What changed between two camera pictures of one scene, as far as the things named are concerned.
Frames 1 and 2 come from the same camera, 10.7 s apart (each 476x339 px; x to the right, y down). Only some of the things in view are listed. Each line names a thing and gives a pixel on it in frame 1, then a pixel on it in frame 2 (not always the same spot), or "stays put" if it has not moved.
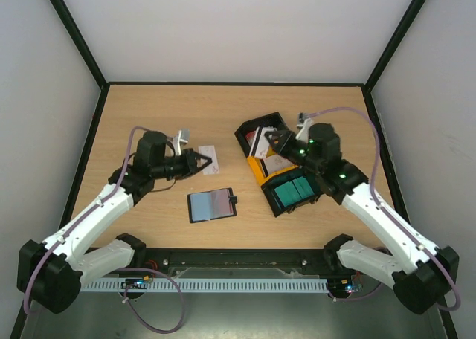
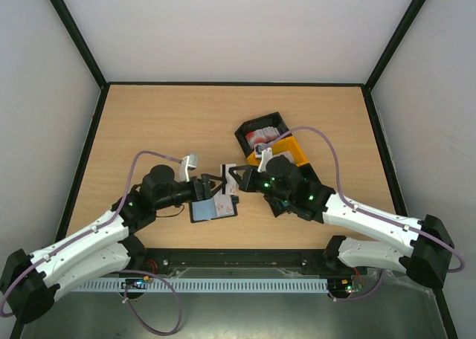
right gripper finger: x=284 y=134 to x=248 y=167
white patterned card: x=209 y=152 to x=224 y=205
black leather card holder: x=210 y=205 stays put
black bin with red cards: x=248 y=132 stays put
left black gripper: x=190 y=166 to x=204 y=181
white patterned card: x=263 y=143 to x=231 y=183
